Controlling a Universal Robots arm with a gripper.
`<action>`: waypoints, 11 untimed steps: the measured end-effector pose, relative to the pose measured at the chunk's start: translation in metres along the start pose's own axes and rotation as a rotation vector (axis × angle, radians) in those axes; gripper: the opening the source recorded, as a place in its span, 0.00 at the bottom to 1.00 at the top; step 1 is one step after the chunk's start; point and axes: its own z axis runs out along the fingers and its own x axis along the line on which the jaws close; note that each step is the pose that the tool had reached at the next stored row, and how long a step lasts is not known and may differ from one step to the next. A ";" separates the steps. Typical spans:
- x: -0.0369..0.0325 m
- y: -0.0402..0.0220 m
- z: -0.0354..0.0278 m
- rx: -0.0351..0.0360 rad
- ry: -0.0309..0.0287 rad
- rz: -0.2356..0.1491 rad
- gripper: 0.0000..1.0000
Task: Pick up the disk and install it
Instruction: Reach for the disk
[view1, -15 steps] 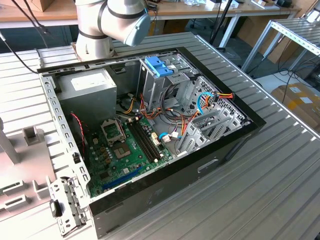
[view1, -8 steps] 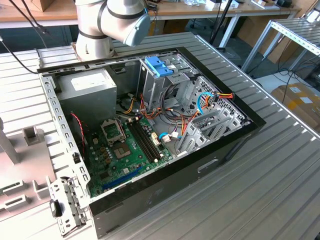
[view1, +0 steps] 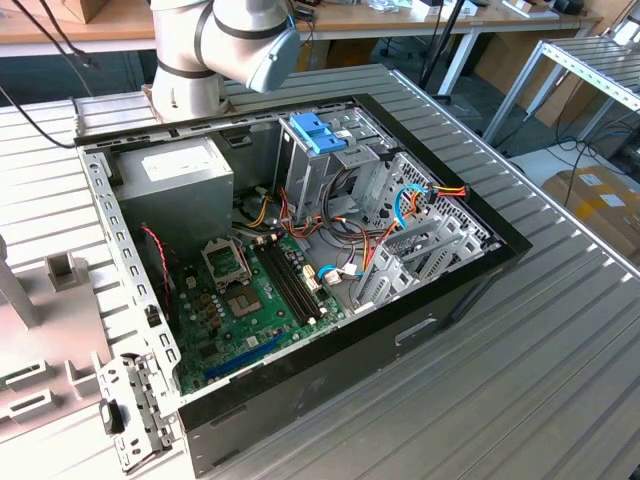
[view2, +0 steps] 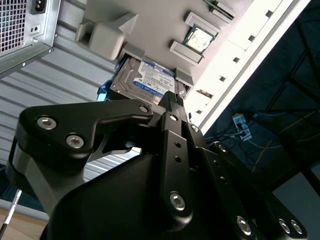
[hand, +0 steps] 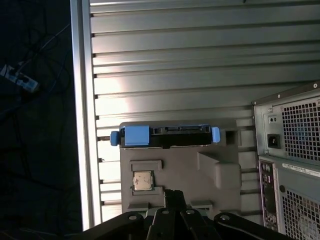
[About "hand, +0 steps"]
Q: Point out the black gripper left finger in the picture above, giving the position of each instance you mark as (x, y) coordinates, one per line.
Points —
(160, 225)

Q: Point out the grey power supply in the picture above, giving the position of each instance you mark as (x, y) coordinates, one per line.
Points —
(272, 130)

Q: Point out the black PC case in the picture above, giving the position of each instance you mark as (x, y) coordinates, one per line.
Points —
(295, 182)

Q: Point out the hard disk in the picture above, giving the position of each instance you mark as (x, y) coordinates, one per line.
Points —
(137, 136)

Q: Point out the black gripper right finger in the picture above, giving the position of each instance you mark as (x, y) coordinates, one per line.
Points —
(192, 225)

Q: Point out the silver CPU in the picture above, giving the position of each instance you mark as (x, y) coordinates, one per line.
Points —
(142, 181)

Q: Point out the silver rear port panel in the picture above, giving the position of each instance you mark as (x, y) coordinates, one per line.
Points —
(267, 200)

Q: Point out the grey parts rack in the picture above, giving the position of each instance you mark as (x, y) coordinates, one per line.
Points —
(180, 170)

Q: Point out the white power strip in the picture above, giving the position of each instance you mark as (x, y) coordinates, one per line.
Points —
(27, 83)

